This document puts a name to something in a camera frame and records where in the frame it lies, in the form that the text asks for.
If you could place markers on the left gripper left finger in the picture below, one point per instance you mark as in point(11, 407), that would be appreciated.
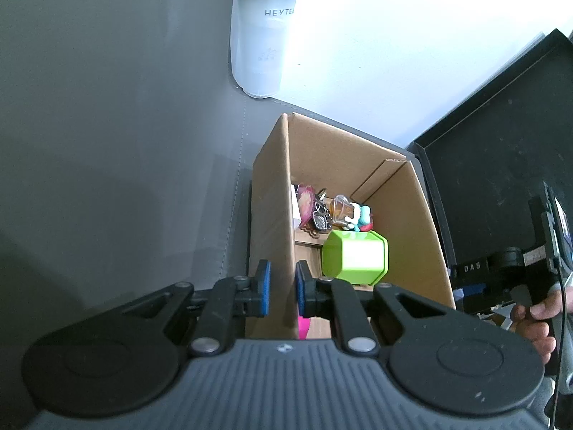
point(125, 358)

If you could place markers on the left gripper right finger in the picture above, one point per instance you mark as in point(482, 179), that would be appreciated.
point(441, 357)

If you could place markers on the white charger cube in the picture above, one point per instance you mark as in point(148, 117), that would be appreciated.
point(296, 216)

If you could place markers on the white Heytea bottle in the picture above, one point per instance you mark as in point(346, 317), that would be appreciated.
point(257, 44)

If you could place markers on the keychain bunch with charms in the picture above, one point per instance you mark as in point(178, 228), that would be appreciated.
point(320, 215)

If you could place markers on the person's right hand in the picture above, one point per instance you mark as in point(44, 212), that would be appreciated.
point(533, 324)

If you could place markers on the magenta plastic toy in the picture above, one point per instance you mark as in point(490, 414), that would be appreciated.
point(303, 327)

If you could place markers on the brown cardboard box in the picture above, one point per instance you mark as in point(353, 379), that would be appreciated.
point(304, 150)

